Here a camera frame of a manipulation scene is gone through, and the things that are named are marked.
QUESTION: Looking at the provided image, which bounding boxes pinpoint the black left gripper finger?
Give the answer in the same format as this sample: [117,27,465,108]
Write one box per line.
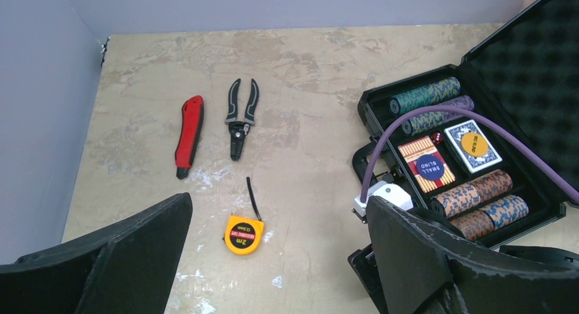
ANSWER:
[1,192,193,313]

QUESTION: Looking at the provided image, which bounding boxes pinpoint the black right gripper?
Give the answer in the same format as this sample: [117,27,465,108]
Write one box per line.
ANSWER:
[348,197,578,313]

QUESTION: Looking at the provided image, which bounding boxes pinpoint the brown poker chip stack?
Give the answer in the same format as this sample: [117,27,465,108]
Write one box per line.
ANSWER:
[450,210,495,240]

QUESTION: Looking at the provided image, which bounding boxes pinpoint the black foam-lined poker case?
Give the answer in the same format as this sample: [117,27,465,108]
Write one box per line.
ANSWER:
[358,0,578,248]

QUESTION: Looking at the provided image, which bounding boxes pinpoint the blue small blind button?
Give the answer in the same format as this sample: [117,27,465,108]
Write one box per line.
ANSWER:
[415,154,445,181]

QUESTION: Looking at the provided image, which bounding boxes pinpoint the blue grey poker chip stack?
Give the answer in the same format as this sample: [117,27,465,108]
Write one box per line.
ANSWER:
[479,195,530,230]

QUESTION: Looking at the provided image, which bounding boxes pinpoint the yellow big blind button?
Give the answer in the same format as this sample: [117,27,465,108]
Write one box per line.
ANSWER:
[461,132,489,157]

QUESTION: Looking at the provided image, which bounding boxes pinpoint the blue playing card deck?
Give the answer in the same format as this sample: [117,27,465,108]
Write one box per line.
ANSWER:
[443,119,503,173]

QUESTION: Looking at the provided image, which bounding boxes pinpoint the yellow tape measure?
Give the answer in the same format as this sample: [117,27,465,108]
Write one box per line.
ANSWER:
[223,177,265,256]

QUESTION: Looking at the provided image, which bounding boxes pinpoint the orange poker chip row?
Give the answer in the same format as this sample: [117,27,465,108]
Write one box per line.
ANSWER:
[430,169,513,218]

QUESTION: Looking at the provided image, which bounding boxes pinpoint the red playing card deck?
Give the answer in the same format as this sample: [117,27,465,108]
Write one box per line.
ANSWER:
[397,137,456,193]

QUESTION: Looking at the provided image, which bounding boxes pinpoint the red translucent die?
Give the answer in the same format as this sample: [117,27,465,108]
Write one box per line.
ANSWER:
[430,132,444,145]

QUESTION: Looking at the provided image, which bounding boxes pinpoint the purple poker chip row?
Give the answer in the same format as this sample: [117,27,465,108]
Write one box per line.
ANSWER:
[401,96,475,136]

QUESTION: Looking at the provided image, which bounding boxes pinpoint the green poker chip row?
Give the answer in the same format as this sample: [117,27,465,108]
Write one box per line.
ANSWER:
[389,76,461,115]

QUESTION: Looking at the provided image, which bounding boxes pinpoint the black grey pliers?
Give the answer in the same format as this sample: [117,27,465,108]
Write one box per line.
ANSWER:
[225,78,261,162]

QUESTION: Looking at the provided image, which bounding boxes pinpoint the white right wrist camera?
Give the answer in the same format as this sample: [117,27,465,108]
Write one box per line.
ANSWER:
[352,181,414,223]

